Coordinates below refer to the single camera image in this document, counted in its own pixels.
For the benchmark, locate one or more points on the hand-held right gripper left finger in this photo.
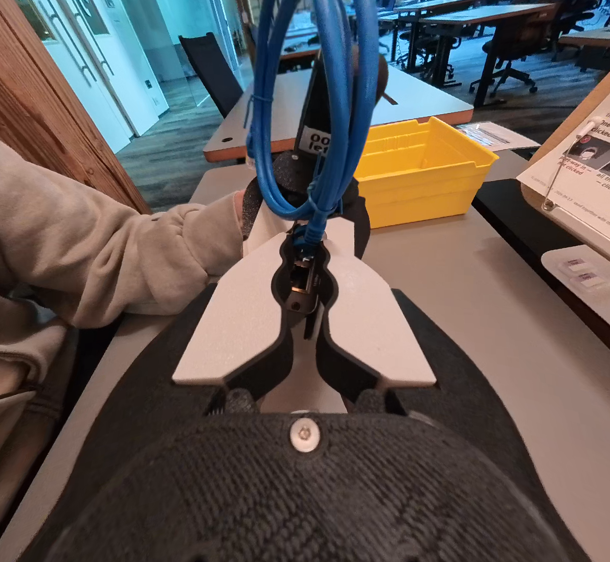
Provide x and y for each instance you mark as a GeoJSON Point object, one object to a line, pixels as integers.
{"type": "Point", "coordinates": [233, 333]}

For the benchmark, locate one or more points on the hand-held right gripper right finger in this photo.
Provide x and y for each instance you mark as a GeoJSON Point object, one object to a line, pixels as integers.
{"type": "Point", "coordinates": [381, 333]}

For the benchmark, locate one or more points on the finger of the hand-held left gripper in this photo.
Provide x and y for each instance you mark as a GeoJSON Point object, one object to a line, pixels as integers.
{"type": "Point", "coordinates": [267, 233]}
{"type": "Point", "coordinates": [343, 238]}

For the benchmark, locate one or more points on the black ethernet splitter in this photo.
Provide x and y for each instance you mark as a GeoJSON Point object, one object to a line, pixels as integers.
{"type": "Point", "coordinates": [302, 285]}

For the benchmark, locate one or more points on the yellow plastic bin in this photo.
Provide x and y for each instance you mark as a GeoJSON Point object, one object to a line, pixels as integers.
{"type": "Point", "coordinates": [424, 176]}

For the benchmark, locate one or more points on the person's left forearm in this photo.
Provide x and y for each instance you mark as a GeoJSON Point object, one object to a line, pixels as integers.
{"type": "Point", "coordinates": [119, 247]}

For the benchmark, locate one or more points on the person's left hand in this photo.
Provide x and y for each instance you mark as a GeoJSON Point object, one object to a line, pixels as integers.
{"type": "Point", "coordinates": [237, 207]}

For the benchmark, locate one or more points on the dark room divider panel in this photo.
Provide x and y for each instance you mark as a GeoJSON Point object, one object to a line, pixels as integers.
{"type": "Point", "coordinates": [209, 71]}

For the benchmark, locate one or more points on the white table with wood edge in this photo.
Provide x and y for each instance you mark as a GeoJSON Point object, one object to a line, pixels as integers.
{"type": "Point", "coordinates": [429, 104]}

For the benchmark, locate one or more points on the white paper label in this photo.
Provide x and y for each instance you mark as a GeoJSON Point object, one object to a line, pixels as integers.
{"type": "Point", "coordinates": [495, 135]}

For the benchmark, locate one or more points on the white stand base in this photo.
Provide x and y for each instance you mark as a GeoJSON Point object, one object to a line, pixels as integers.
{"type": "Point", "coordinates": [581, 276]}

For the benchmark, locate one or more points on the person's grey zip hoodie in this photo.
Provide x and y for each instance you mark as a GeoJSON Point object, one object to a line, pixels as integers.
{"type": "Point", "coordinates": [24, 381]}

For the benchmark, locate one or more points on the printed instruction sheet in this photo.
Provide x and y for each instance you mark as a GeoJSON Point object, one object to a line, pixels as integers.
{"type": "Point", "coordinates": [572, 190]}

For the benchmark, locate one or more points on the group of wooden office desks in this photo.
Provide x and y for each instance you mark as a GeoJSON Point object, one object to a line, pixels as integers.
{"type": "Point", "coordinates": [476, 14]}

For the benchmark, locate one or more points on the group of black office chairs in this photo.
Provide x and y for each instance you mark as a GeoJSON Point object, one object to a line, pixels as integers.
{"type": "Point", "coordinates": [524, 23]}

